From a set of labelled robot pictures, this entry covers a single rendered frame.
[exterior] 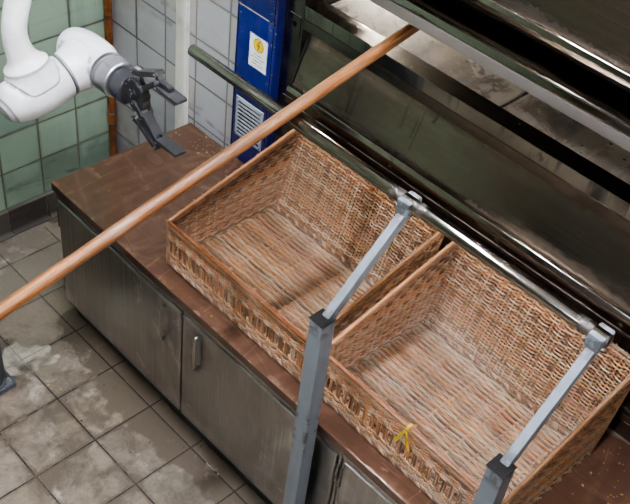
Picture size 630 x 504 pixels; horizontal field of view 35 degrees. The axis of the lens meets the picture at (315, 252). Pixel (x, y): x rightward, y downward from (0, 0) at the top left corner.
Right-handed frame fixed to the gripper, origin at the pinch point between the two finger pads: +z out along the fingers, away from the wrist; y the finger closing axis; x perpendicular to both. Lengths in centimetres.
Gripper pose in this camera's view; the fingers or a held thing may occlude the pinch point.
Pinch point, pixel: (178, 126)
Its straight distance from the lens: 214.5
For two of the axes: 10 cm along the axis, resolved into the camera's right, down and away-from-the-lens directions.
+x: -7.2, 4.1, -5.6
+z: 6.8, 5.5, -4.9
